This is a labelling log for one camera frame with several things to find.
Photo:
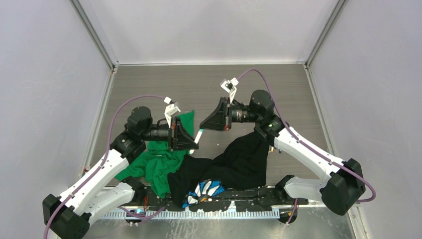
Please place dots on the blue white patterned cloth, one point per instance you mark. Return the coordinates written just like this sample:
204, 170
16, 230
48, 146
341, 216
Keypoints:
203, 191

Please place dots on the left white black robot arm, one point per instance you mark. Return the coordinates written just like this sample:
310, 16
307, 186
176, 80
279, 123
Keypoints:
87, 187

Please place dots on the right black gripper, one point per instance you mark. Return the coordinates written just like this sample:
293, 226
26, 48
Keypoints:
219, 121

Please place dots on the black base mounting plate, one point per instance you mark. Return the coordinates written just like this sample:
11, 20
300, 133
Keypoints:
258, 199

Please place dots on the black cloth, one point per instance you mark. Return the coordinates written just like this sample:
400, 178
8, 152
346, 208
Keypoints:
241, 166

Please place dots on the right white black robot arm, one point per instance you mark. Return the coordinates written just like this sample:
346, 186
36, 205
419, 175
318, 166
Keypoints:
339, 184

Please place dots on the aluminium front rail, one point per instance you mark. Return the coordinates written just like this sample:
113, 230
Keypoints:
174, 214

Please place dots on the green cloth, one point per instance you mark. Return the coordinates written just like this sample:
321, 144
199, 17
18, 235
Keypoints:
146, 146

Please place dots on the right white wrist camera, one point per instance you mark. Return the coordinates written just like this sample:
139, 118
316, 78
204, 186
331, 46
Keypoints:
230, 86

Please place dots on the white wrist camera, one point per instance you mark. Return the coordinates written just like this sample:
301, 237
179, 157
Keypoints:
230, 86
171, 109

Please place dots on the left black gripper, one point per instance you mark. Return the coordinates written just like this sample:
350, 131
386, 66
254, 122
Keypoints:
180, 139

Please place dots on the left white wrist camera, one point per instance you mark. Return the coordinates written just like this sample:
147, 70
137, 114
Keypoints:
171, 109

